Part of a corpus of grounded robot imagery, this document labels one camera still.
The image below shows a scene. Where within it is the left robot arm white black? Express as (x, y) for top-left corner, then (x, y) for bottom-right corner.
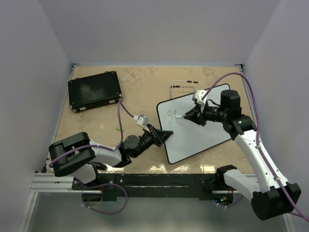
(48, 124), (173, 189)

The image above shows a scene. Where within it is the wire whiteboard stand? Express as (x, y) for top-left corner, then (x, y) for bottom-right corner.
(169, 80), (199, 99)

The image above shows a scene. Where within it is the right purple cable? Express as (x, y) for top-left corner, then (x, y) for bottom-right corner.
(201, 72), (309, 223)

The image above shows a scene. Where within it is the white whiteboard with dark frame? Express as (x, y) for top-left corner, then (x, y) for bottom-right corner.
(156, 94), (231, 164)

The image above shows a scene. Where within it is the black flat case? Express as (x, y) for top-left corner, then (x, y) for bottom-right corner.
(68, 71), (123, 113)

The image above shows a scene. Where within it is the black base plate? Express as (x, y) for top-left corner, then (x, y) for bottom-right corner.
(71, 173), (242, 202)

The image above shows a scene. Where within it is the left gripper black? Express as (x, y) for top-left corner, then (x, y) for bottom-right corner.
(132, 124), (173, 158)

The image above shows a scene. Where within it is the black white eraser tool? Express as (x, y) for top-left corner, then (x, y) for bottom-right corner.
(45, 162), (108, 171)

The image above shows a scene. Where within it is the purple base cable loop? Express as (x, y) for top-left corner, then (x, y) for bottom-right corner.
(81, 182), (128, 214)

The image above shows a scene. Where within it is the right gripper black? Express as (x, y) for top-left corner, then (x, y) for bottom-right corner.
(184, 101), (227, 126)

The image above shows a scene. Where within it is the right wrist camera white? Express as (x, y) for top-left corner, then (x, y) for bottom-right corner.
(192, 89), (207, 112)

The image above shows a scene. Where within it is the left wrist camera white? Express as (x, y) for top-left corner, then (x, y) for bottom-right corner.
(134, 115), (149, 131)

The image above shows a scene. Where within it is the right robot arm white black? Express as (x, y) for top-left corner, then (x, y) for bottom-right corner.
(183, 90), (301, 220)

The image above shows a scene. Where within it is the aluminium front rail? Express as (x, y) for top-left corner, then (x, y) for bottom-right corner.
(30, 173), (100, 193)

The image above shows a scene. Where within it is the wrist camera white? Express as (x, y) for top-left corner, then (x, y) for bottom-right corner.
(134, 115), (149, 131)
(192, 89), (207, 112)

